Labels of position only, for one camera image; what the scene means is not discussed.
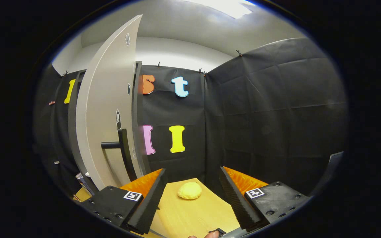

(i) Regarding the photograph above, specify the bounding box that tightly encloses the black backdrop cloth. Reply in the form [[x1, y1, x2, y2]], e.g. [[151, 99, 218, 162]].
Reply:
[[33, 37, 348, 199]]

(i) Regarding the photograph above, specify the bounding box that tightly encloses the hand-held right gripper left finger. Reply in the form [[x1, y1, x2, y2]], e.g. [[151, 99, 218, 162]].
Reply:
[[80, 168, 168, 236]]

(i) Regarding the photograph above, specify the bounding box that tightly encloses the dark curved object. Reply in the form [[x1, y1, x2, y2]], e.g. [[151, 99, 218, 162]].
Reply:
[[310, 151, 344, 196]]

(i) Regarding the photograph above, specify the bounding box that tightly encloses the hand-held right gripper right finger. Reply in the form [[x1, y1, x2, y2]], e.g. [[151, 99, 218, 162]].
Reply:
[[219, 166, 313, 232]]

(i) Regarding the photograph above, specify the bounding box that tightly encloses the yellow lumpy sponge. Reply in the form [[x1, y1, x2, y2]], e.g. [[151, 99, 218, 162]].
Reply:
[[177, 182, 202, 200]]

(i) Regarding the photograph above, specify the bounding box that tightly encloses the grey cabinet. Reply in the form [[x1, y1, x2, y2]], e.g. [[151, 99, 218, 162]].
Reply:
[[67, 61, 151, 196]]

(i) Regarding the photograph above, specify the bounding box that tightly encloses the beige cabinet door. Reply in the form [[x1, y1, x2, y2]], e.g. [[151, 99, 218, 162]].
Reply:
[[76, 15, 143, 191]]

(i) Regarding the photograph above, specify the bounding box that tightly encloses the black cabinet door handle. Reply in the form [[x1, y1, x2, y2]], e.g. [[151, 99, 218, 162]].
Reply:
[[101, 129, 137, 181]]

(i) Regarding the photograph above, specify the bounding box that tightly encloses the long ceiling light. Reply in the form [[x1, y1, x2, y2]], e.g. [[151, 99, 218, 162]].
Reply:
[[190, 0, 254, 19]]

